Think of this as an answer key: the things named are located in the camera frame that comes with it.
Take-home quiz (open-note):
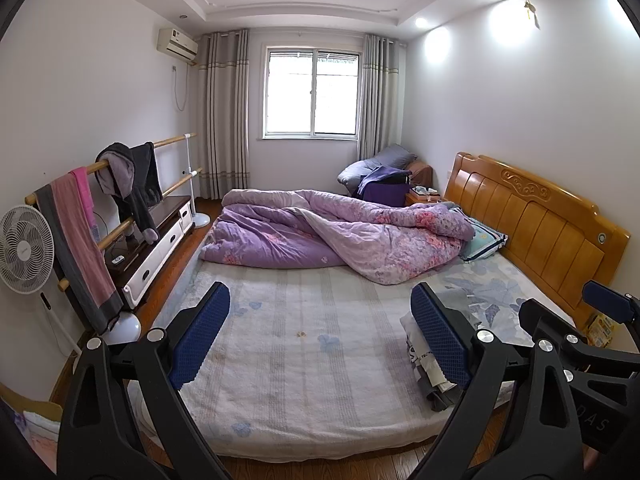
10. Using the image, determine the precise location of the dark jacket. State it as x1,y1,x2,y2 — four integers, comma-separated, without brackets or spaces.
95,141,165,247

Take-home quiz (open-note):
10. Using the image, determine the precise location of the dark purple blanket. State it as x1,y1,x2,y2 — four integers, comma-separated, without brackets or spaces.
352,165,414,209

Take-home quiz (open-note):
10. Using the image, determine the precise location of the grey pink striped towel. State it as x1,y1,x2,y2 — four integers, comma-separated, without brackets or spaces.
33,175,125,334

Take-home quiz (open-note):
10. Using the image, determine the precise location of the blue-grey bedding bundle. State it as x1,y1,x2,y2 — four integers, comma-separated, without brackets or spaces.
337,143,419,189

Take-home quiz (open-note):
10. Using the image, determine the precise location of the wooden barre rack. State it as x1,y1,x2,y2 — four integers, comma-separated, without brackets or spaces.
25,132,214,347

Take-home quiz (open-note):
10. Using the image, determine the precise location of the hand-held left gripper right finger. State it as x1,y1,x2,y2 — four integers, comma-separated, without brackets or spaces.
407,282,572,480

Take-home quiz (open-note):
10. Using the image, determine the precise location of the yellow box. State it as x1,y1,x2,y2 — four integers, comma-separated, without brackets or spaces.
584,312,619,349

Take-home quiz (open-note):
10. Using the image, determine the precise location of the dark white tv cabinet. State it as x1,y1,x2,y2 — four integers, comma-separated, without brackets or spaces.
92,195,196,311

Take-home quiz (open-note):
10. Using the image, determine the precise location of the brown chair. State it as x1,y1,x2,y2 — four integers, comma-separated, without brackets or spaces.
400,160,434,194

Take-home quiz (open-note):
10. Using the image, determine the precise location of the bed with pale sheet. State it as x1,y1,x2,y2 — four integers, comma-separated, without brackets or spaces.
142,205,577,459

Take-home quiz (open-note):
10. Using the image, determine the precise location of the cardboard box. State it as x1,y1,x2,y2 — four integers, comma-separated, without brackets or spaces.
0,381,67,480

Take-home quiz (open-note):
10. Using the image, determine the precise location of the white air conditioner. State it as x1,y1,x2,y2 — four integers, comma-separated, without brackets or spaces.
156,27,200,65

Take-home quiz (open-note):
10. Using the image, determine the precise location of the white standing fan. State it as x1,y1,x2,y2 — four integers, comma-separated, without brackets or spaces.
0,204,84,362

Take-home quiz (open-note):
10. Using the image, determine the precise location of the pile of folded clothes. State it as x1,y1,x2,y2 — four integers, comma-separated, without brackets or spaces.
401,310,469,414

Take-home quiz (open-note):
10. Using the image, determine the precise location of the hanging wall ornament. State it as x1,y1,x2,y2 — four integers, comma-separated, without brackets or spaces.
521,0,544,31

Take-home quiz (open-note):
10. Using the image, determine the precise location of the pink white folded cloth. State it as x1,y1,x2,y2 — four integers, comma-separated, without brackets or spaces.
14,409,65,478

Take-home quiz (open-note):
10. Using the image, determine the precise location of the grey garment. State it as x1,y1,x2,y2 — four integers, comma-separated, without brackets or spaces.
96,152,135,197

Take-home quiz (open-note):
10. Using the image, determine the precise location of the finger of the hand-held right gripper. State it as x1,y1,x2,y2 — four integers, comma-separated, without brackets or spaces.
581,280,640,353
518,298,577,345

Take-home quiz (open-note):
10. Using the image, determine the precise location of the window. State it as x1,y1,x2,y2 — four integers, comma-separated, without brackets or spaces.
260,46,362,140

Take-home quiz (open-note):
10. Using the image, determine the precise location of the light blue pillow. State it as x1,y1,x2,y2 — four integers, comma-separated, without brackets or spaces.
457,205,510,264

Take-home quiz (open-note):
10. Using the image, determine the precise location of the air conditioner power cord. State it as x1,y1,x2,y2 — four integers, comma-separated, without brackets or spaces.
171,63,189,112

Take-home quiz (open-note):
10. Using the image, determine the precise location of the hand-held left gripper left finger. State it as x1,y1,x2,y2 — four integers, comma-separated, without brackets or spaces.
59,281,231,480

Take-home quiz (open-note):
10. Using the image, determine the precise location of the purple floral duvet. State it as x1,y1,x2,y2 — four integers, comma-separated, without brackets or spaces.
200,188,476,286

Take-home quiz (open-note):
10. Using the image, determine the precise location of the wooden headboard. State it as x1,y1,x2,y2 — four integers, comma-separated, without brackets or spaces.
444,151,632,329

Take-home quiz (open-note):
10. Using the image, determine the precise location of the wooden nightstand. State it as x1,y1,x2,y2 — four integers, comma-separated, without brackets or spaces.
404,191,452,209

